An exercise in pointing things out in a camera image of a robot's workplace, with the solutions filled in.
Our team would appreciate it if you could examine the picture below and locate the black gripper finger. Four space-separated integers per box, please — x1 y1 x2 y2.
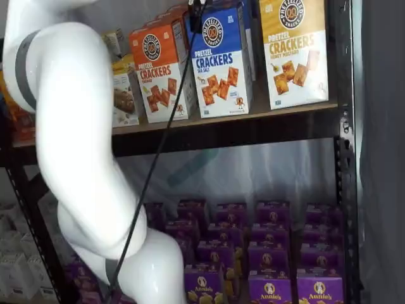
189 3 205 32

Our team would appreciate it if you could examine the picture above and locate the orange pretzel crackers box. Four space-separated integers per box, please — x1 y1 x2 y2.
148 4 190 32
128 23 199 124

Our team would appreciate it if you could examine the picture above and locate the blue pretzel crackers box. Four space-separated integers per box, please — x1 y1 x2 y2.
185 4 254 120
237 0 258 82

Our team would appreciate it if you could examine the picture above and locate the small beige box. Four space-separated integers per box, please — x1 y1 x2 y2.
101 28 126 61

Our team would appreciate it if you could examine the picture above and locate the small yellow snack box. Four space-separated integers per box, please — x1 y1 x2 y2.
111 53 135 77

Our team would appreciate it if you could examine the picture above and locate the wooden shelf board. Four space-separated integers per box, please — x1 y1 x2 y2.
12 80 339 148

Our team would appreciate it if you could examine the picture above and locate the yellow pretzel crackers box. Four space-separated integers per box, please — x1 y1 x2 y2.
258 0 330 111

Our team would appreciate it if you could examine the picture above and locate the granola bar box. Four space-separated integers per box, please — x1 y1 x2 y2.
112 68 140 127

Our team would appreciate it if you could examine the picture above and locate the purple Annie's snack box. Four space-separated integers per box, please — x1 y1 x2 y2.
207 223 244 243
165 220 201 254
255 201 290 224
251 221 290 243
305 204 344 225
215 202 247 225
247 240 291 277
177 199 209 222
196 240 237 270
65 262 105 304
299 243 345 278
144 202 167 232
302 223 344 246

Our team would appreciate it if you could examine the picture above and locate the orange snack box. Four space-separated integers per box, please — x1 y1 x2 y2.
0 71 23 118

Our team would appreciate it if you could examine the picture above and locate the red snack box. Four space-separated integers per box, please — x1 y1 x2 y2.
11 107 36 142

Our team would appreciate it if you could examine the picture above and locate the black metal shelf rack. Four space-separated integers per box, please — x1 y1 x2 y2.
0 0 361 304

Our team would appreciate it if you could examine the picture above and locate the purple Annie's box orange label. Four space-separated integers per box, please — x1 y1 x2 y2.
184 264 238 304

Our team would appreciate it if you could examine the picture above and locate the white carton box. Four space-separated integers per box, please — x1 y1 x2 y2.
0 231 23 257
18 232 45 260
27 256 56 300
0 253 28 300

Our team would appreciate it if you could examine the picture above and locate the purple Annie's chocolate grahams box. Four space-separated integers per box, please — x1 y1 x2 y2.
248 274 297 304

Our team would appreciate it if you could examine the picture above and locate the purple Annie's box teal label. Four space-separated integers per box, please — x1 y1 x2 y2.
296 275 345 304

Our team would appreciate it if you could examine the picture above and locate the thin black cable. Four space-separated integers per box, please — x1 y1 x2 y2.
104 0 209 304

